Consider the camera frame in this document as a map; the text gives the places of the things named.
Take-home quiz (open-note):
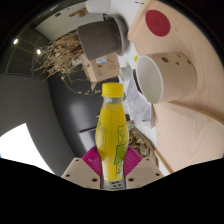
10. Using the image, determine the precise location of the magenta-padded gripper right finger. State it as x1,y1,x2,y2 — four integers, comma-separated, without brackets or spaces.
121,145,164,190

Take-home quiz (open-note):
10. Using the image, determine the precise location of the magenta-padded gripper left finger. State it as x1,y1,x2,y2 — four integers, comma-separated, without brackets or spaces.
61,145,102,190

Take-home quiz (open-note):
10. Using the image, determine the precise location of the yellow drink bottle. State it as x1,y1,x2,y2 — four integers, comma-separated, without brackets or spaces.
94,82,129,183

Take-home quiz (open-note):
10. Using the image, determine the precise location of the light wooden drawing board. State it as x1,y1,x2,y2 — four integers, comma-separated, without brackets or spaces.
127,0,224,124
151,101,224,174

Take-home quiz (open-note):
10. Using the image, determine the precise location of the long ceiling light panel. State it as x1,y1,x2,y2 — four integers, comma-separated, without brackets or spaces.
0,122,56,175

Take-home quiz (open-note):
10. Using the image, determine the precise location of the white paper cup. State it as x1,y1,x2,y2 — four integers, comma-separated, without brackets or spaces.
135,51,198,105

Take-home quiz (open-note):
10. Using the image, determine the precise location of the small glass jar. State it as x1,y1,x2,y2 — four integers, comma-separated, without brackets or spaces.
119,65,134,83

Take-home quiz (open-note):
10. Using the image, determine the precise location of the cardboard box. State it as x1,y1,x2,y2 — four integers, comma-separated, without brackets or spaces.
79,52,121,92

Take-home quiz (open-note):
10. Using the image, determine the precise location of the grey pot with dried plant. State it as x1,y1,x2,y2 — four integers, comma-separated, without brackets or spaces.
31,20,123,96

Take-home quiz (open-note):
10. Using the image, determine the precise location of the grey plant saucer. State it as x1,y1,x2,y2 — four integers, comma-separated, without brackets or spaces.
105,13,130,57

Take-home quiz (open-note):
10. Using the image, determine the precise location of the wooden wall figure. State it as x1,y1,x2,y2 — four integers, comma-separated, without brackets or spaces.
68,8,88,18

